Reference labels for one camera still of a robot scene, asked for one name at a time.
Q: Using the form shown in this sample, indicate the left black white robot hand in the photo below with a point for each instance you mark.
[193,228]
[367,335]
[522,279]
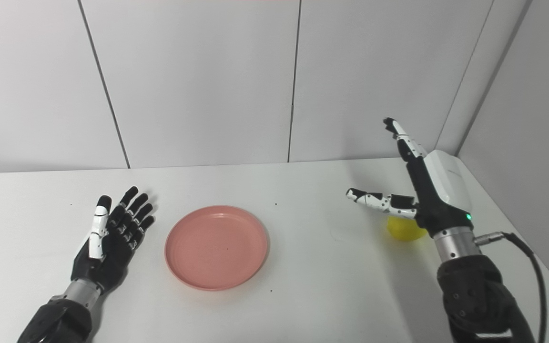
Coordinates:
[112,257]

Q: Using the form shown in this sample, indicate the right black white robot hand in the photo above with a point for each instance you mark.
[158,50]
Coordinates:
[441,190]

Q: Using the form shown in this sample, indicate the yellow lemon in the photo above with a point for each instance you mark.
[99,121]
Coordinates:
[403,231]

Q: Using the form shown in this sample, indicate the pink plastic plate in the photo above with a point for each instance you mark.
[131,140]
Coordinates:
[217,247]

